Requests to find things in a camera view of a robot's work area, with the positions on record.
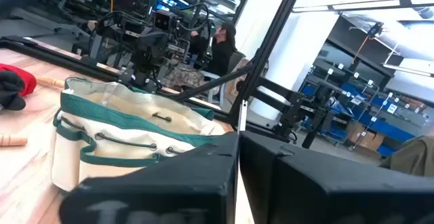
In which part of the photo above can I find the red and black gardening glove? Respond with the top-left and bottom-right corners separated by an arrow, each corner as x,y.
0,63 -> 37,112

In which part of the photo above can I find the black hanging cable reel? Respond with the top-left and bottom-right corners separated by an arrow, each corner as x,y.
352,22 -> 384,64

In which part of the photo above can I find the olive green fabric seat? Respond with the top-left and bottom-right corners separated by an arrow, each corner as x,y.
378,135 -> 434,178

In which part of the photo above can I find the wooden handled silver trowel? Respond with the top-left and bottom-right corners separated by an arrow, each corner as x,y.
0,134 -> 28,147

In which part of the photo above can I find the blue shelf rack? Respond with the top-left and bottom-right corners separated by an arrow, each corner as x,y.
298,60 -> 434,157

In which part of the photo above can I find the person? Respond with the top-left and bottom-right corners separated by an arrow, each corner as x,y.
162,22 -> 238,92

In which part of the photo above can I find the brown cardboard box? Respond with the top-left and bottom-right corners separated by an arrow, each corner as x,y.
345,120 -> 386,157

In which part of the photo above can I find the black equipment mount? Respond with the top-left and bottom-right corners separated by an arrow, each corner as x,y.
254,77 -> 335,149

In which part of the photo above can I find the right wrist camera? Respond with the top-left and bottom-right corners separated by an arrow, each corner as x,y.
154,10 -> 178,32

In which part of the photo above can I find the white column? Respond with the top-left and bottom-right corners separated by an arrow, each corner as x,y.
237,0 -> 340,130

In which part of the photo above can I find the gray office chair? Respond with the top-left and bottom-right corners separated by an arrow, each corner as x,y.
199,50 -> 252,111

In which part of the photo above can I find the cream and green gardening bag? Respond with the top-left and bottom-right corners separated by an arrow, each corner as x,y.
50,77 -> 235,193

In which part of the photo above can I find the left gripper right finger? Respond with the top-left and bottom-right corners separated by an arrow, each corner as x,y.
239,131 -> 434,224

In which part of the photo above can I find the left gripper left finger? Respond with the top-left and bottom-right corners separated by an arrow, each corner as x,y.
58,131 -> 240,224

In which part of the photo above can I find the wooden handled garden tool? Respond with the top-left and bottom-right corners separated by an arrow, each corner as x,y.
35,75 -> 66,89

